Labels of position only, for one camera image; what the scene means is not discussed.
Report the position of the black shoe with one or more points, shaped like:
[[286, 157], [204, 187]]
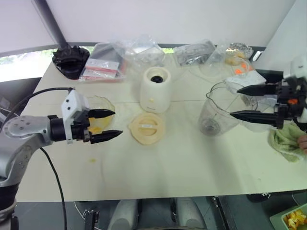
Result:
[[259, 197]]

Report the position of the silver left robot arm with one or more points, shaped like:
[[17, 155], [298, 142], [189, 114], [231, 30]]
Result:
[[21, 134]]

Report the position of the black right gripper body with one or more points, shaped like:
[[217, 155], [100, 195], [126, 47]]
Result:
[[287, 111]]

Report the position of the beige food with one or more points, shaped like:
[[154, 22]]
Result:
[[232, 60]]

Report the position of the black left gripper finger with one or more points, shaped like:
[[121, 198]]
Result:
[[108, 135], [102, 113]]

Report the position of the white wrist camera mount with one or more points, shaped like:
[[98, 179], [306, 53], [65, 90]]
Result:
[[72, 100], [298, 65]]

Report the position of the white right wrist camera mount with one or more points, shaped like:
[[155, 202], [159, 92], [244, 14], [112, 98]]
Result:
[[298, 65]]

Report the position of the black and white adapter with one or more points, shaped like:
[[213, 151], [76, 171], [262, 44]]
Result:
[[256, 55]]

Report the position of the cream blender lid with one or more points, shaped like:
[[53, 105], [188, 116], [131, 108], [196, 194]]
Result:
[[146, 128]]

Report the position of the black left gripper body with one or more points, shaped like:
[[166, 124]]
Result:
[[79, 133]]

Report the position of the dark grey pole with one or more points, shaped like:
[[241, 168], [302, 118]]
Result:
[[54, 21]]

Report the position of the large clear plastic bag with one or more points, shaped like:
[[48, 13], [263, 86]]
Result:
[[144, 51]]

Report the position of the orange plastic pieces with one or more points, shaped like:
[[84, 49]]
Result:
[[239, 70]]

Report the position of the yellow cooked food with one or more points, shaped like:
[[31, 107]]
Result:
[[295, 219]]

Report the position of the white power strip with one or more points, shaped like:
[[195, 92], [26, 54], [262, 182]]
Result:
[[247, 77]]

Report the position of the black ribbed plastic holder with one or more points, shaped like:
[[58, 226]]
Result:
[[69, 61]]

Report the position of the small clear plastic bag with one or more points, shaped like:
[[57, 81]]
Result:
[[219, 54]]

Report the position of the green tray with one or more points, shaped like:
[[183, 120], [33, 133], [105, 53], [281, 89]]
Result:
[[275, 216]]

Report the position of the person's bare hand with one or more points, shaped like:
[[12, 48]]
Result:
[[303, 143]]

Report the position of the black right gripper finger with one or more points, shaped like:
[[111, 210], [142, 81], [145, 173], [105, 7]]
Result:
[[259, 118], [259, 90]]

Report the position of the white blender base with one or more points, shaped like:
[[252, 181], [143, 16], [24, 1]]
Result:
[[154, 93]]

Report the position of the black clamp bracket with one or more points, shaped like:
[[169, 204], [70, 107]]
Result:
[[91, 219]]

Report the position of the grey rounded robot leg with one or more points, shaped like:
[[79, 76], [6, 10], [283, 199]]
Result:
[[123, 213], [190, 213]]

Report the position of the black metal bar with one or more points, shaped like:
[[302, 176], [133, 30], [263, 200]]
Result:
[[221, 213]]

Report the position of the dark grey flat pouch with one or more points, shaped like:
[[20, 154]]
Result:
[[103, 51]]

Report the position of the clear scalloped glass plate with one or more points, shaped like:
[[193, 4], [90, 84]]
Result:
[[105, 122]]

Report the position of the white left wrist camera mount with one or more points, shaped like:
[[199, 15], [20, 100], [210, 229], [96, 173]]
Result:
[[72, 100]]

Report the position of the red striped packets bag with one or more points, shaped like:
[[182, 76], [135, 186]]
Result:
[[102, 69]]

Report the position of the pale green towel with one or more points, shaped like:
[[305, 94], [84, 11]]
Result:
[[284, 141]]

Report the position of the clear blender jar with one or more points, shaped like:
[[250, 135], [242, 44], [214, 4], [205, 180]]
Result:
[[213, 112]]

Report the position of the bag of orange snacks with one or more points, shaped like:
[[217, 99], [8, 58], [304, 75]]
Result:
[[241, 49]]

